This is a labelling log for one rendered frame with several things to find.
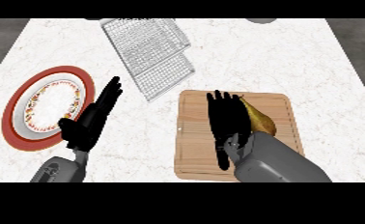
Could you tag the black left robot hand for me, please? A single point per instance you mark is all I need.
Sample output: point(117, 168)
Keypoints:
point(91, 121)

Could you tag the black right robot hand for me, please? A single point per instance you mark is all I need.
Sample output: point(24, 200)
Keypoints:
point(228, 121)

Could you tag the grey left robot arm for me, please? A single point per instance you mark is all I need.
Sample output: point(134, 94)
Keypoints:
point(61, 168)

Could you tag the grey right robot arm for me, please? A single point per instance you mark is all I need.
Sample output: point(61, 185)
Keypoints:
point(274, 160)

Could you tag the wooden cutting board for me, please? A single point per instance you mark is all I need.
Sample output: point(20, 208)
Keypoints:
point(237, 134)

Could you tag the yellow-brown eggplant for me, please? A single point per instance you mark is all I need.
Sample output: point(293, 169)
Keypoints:
point(262, 120)

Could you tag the red-rimmed patterned plate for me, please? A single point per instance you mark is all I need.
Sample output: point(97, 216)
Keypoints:
point(48, 107)

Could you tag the dark grey round object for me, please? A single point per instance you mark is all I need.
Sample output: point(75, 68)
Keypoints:
point(94, 19)

